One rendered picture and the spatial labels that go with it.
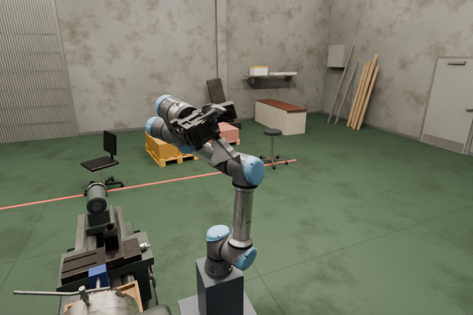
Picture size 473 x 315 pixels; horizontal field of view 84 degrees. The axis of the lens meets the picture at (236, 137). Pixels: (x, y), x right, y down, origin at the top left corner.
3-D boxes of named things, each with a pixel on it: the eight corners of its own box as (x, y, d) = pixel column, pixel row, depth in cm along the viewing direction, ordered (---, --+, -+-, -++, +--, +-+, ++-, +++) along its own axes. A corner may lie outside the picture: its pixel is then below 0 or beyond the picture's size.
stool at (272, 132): (275, 155, 600) (276, 125, 579) (291, 166, 540) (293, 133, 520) (249, 159, 579) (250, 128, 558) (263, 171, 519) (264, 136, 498)
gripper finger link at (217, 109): (207, 121, 54) (197, 132, 62) (229, 108, 56) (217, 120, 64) (198, 109, 53) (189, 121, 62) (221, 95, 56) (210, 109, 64)
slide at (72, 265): (141, 259, 167) (141, 253, 166) (62, 285, 148) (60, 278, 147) (138, 242, 183) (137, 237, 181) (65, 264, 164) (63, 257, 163)
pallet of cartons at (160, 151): (200, 160, 573) (198, 139, 559) (153, 168, 533) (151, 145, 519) (184, 143, 689) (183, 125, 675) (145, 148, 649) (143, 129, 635)
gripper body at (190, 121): (198, 154, 65) (176, 138, 73) (225, 136, 68) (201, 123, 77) (187, 129, 60) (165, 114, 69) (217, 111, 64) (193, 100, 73)
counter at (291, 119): (271, 119, 958) (272, 98, 937) (305, 133, 775) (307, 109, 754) (254, 120, 934) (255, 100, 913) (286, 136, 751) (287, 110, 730)
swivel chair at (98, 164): (124, 178, 487) (117, 128, 458) (123, 194, 432) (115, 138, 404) (87, 184, 466) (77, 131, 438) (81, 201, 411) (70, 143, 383)
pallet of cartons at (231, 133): (241, 145, 673) (241, 129, 660) (209, 150, 637) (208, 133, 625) (223, 133, 776) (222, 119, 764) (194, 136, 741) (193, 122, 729)
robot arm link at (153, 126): (226, 150, 133) (150, 107, 95) (243, 155, 126) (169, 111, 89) (218, 172, 131) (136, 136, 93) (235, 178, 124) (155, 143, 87)
